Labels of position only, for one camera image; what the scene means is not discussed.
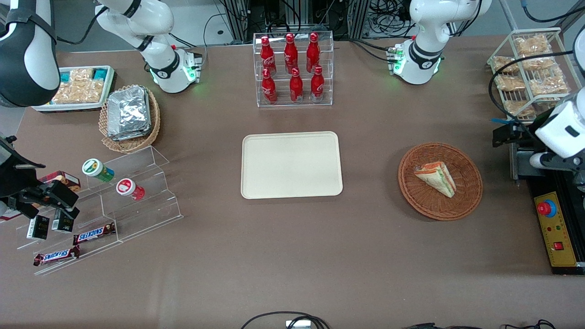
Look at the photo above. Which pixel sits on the clear acrylic stepped stand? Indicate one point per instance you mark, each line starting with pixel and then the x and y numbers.
pixel 146 214

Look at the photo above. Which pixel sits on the brown Snickers bar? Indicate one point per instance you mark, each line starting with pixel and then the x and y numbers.
pixel 93 234
pixel 55 256

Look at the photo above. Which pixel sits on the oval tan wicker basket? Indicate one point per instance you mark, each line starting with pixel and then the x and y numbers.
pixel 132 145

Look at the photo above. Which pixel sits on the clear bag of biscuits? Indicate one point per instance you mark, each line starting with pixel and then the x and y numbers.
pixel 509 83
pixel 539 64
pixel 502 63
pixel 532 44
pixel 550 85
pixel 518 108

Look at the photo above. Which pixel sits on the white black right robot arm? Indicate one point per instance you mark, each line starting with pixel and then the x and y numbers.
pixel 137 23

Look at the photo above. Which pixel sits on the small black box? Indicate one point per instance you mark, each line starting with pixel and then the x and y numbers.
pixel 38 227
pixel 61 223

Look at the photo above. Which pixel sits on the silver foil pack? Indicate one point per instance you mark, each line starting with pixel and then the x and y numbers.
pixel 137 136
pixel 128 109

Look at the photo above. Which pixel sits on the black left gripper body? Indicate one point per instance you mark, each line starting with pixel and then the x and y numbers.
pixel 535 124

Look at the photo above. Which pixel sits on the brown red chocolate box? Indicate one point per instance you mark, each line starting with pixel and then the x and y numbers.
pixel 64 177

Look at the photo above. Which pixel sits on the red cola bottle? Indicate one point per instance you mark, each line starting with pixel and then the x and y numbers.
pixel 290 55
pixel 267 57
pixel 317 86
pixel 296 87
pixel 268 89
pixel 313 54

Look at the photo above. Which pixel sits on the green snack cup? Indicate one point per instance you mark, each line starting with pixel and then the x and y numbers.
pixel 97 169

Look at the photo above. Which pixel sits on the triangular sandwich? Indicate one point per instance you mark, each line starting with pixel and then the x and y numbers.
pixel 438 178

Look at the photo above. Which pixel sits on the white rectangular snack tray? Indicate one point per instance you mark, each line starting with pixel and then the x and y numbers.
pixel 68 107

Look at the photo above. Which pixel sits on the cream plastic serving tray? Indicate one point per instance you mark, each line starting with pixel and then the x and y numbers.
pixel 288 167

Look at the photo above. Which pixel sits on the small teal snack pack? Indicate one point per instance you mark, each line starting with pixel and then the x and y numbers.
pixel 66 76
pixel 100 73

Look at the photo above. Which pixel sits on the round brown wicker basket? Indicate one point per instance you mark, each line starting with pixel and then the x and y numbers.
pixel 466 183

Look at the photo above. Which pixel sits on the clear acrylic bottle rack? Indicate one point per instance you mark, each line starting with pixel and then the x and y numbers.
pixel 279 101

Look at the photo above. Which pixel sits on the grey metal box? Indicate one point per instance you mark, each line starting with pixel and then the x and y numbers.
pixel 521 160

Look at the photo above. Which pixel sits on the black yellow control box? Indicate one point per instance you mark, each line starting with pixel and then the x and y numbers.
pixel 560 233

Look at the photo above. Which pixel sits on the clear plastic container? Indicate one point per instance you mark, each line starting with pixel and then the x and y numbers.
pixel 580 182

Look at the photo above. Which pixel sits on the aluminium frame with equipment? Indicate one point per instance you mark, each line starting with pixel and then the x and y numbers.
pixel 297 16

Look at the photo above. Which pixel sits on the clear bag of crackers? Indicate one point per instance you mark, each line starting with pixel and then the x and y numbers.
pixel 82 75
pixel 94 89
pixel 68 93

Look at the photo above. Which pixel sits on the small silver box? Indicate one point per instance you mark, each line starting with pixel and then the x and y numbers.
pixel 298 325

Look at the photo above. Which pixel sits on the red snack cup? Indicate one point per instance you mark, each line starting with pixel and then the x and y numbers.
pixel 129 188

